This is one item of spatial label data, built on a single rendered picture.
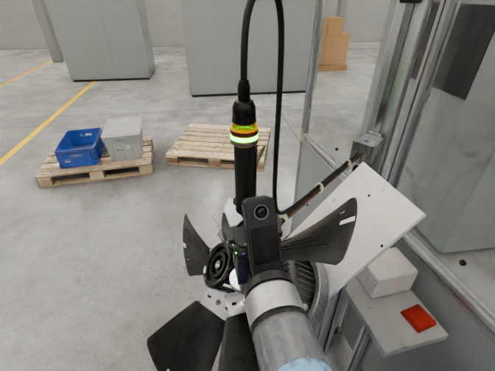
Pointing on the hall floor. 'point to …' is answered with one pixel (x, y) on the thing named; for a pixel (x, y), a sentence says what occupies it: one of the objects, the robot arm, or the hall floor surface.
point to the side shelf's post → (363, 343)
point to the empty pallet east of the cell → (211, 146)
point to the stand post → (326, 324)
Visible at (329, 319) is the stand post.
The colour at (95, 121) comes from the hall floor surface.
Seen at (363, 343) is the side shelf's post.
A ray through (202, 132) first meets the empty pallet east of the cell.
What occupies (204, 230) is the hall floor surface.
